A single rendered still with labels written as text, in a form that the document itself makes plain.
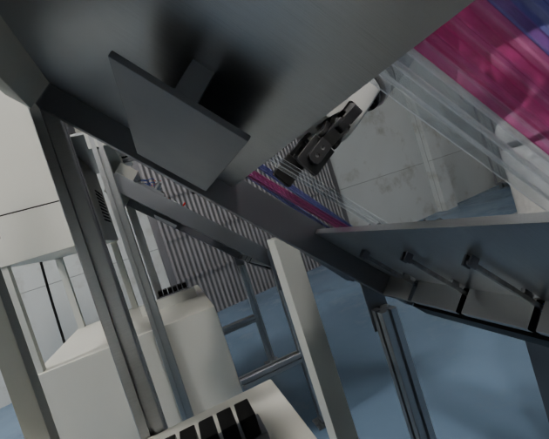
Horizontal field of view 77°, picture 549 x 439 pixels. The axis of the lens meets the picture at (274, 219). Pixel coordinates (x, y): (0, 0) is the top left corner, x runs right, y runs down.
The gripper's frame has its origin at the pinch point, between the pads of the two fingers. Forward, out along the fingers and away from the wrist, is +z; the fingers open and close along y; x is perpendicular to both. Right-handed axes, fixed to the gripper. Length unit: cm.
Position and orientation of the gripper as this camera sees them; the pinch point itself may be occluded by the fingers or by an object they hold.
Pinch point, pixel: (295, 169)
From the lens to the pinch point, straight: 46.2
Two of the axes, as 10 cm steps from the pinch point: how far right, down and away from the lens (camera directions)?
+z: -5.8, 7.8, -2.3
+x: 7.6, 6.2, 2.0
